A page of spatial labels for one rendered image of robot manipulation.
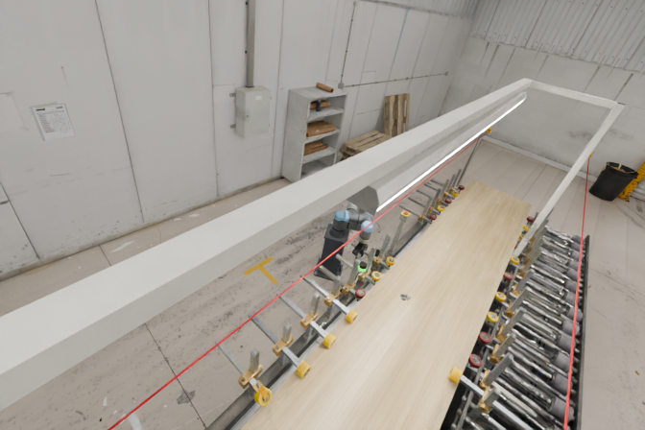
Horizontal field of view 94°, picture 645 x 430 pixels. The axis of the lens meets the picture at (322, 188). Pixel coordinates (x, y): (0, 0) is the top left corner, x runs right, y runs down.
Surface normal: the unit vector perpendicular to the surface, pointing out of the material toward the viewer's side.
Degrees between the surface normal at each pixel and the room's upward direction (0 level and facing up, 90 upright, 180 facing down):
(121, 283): 0
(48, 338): 0
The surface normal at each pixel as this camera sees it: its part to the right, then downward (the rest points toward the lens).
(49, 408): 0.15, -0.83
